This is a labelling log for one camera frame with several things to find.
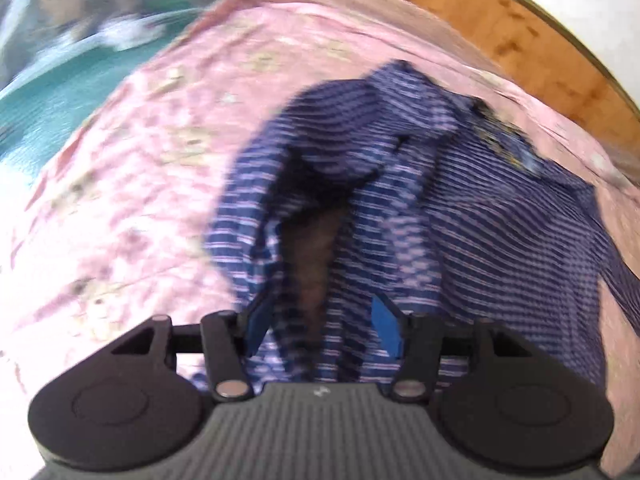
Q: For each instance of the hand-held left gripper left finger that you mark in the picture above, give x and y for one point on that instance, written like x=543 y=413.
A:
x=259 y=325

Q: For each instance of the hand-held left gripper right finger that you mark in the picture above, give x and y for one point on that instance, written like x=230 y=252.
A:
x=385 y=325

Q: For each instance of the navy checked shirt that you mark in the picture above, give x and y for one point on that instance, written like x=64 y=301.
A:
x=450 y=210

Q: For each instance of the pink bear print quilt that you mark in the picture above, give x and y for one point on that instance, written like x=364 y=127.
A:
x=150 y=185

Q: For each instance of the teal cloth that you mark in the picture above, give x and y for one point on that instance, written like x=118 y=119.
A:
x=50 y=90

